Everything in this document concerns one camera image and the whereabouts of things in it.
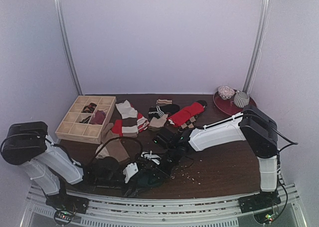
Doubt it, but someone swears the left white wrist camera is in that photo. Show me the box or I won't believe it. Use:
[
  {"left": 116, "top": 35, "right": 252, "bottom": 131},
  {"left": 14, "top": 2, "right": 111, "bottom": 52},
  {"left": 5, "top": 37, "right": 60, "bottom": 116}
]
[{"left": 122, "top": 163, "right": 139, "bottom": 184}]

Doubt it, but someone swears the right aluminium corner post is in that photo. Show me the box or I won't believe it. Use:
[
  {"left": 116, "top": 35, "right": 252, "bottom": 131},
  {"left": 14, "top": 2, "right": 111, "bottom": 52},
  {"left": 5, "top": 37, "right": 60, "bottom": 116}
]
[{"left": 243, "top": 0, "right": 271, "bottom": 94}]

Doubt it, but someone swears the aluminium corner post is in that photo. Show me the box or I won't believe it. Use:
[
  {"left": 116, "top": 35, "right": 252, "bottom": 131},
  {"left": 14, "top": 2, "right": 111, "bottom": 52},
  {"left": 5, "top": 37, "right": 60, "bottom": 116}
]
[
  {"left": 54, "top": 0, "right": 83, "bottom": 95},
  {"left": 243, "top": 0, "right": 271, "bottom": 94}
]

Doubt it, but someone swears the argyle brown sock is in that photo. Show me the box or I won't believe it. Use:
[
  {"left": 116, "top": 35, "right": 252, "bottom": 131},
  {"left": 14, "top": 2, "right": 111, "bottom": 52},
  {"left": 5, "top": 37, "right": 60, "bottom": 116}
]
[{"left": 177, "top": 115, "right": 198, "bottom": 133}]

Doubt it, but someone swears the tan brown sock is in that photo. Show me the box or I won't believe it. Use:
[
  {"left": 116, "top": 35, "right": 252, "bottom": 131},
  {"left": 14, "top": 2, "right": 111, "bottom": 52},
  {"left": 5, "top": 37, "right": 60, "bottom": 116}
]
[{"left": 101, "top": 123, "right": 130, "bottom": 163}]

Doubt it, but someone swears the red white brown striped sock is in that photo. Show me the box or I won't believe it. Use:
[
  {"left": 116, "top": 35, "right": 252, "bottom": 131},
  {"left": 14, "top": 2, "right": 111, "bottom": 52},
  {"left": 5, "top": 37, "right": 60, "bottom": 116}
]
[{"left": 111, "top": 112, "right": 150, "bottom": 138}]

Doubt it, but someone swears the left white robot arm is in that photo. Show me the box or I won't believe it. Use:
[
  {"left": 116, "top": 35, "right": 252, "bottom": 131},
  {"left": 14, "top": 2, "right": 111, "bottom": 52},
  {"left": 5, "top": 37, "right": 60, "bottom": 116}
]
[{"left": 0, "top": 121, "right": 148, "bottom": 209}]

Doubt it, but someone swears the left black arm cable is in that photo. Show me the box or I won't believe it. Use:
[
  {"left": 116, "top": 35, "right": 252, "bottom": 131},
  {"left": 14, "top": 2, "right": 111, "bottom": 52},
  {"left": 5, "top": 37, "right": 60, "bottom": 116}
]
[{"left": 88, "top": 137, "right": 144, "bottom": 168}]

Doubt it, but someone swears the dark teal sock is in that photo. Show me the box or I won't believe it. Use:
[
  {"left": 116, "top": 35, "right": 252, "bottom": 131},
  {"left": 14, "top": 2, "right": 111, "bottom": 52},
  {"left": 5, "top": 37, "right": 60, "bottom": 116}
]
[{"left": 138, "top": 172, "right": 162, "bottom": 188}]

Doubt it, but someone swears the light beige sock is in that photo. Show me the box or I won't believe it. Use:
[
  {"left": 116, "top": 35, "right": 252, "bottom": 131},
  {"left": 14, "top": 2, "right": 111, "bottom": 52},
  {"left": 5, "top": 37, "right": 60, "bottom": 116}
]
[{"left": 95, "top": 146, "right": 110, "bottom": 159}]

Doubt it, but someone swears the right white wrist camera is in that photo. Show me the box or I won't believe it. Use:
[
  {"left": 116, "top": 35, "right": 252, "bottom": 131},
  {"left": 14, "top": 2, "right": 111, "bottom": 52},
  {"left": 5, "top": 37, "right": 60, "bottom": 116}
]
[{"left": 141, "top": 151, "right": 161, "bottom": 165}]

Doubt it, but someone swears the black sock in box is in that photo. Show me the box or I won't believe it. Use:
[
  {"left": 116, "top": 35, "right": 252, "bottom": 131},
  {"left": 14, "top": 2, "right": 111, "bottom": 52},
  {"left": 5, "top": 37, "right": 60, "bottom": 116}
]
[{"left": 79, "top": 116, "right": 91, "bottom": 124}]

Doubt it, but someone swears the maroon sock in box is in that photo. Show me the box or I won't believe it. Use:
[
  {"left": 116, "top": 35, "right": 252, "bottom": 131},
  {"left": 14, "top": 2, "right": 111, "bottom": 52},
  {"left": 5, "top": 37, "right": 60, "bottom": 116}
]
[{"left": 89, "top": 110, "right": 106, "bottom": 125}]

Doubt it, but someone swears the wooden compartment box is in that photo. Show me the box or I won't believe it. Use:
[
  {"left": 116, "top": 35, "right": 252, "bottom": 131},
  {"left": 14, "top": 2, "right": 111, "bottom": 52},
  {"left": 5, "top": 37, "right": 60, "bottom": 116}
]
[{"left": 55, "top": 95, "right": 116, "bottom": 144}]

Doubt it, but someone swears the striped grey cup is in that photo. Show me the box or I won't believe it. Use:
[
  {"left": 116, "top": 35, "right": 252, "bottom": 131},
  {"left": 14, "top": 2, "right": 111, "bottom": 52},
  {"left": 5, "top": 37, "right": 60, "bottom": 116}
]
[{"left": 234, "top": 91, "right": 250, "bottom": 108}]

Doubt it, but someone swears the argyle black red orange sock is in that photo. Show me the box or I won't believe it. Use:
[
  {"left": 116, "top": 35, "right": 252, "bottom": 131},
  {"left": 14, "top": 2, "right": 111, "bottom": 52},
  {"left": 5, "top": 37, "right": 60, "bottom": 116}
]
[{"left": 82, "top": 102, "right": 97, "bottom": 114}]

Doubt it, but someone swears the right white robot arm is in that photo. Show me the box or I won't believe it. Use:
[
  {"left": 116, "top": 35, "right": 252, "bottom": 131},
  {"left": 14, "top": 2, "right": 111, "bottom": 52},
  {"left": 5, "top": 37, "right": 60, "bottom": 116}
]
[{"left": 137, "top": 105, "right": 279, "bottom": 208}]

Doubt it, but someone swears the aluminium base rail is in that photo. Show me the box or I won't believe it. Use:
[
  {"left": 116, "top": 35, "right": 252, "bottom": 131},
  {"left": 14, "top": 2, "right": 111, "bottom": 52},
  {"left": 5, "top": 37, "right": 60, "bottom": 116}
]
[{"left": 18, "top": 184, "right": 310, "bottom": 227}]

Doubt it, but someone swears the beige brown striped sock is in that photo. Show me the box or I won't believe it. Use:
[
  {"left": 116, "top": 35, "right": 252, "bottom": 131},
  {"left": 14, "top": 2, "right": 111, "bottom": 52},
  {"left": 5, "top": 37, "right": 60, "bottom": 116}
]
[{"left": 116, "top": 100, "right": 139, "bottom": 138}]

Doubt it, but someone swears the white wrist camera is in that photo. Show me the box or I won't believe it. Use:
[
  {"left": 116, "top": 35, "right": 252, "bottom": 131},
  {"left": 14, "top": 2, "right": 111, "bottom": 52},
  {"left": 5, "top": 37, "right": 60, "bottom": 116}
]
[
  {"left": 122, "top": 163, "right": 139, "bottom": 184},
  {"left": 141, "top": 151, "right": 161, "bottom": 165}
]

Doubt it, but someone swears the red round tray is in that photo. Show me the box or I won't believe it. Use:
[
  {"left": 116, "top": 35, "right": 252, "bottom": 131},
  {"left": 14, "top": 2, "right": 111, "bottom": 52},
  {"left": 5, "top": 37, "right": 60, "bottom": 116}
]
[{"left": 213, "top": 90, "right": 243, "bottom": 116}]

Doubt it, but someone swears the left aluminium corner post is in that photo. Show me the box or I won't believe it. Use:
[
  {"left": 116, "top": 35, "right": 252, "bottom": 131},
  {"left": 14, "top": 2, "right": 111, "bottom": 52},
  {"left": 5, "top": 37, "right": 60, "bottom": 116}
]
[{"left": 54, "top": 0, "right": 83, "bottom": 95}]

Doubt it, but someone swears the white patterned bowl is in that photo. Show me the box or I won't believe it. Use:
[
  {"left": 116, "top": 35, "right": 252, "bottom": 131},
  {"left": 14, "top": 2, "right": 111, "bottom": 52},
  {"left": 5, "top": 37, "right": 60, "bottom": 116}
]
[{"left": 218, "top": 86, "right": 235, "bottom": 100}]

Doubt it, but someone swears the black white striped sock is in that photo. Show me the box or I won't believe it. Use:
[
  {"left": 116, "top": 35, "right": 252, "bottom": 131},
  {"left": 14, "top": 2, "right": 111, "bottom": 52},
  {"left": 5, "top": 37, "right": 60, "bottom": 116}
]
[{"left": 148, "top": 104, "right": 180, "bottom": 119}]

